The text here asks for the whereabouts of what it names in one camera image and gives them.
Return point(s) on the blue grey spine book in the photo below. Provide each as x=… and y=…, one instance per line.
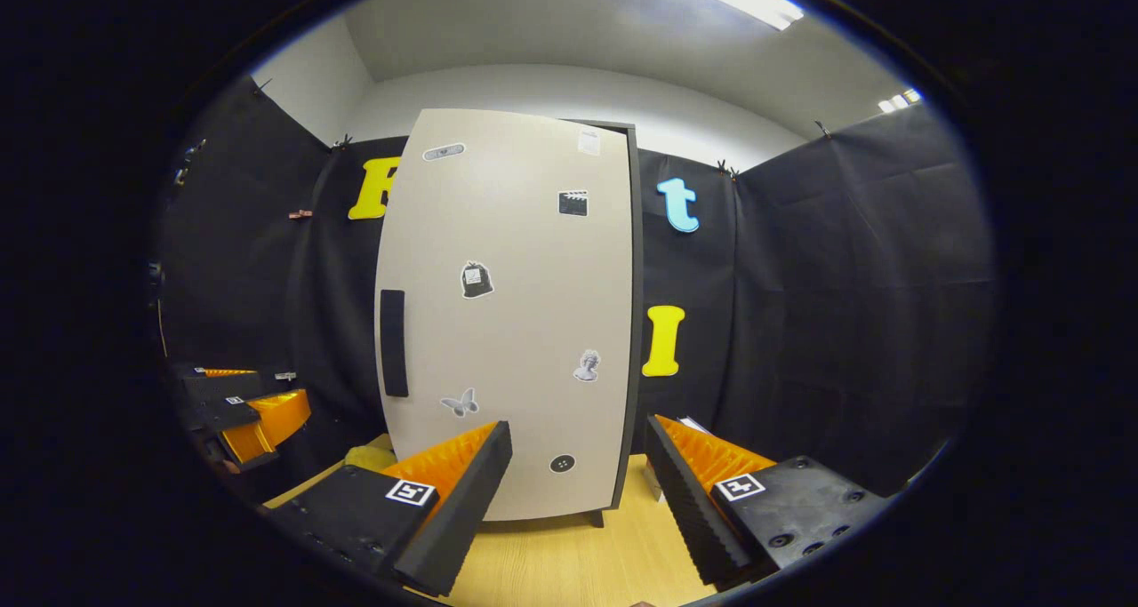
x=693, y=424

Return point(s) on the beige cabinet door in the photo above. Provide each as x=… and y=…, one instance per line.
x=516, y=340

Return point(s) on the black backdrop cloth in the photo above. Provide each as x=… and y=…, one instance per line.
x=845, y=323

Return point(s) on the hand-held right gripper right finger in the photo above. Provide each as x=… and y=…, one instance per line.
x=685, y=509

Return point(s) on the dark grey cabinet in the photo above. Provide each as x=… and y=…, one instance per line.
x=637, y=323

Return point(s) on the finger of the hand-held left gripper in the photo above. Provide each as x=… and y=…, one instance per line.
x=222, y=414
x=227, y=385

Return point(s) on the yellow lumpy round object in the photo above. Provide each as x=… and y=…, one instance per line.
x=369, y=459

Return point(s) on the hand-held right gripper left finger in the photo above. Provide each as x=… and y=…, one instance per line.
x=467, y=500

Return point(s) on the small ceiling light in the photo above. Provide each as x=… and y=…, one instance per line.
x=900, y=100

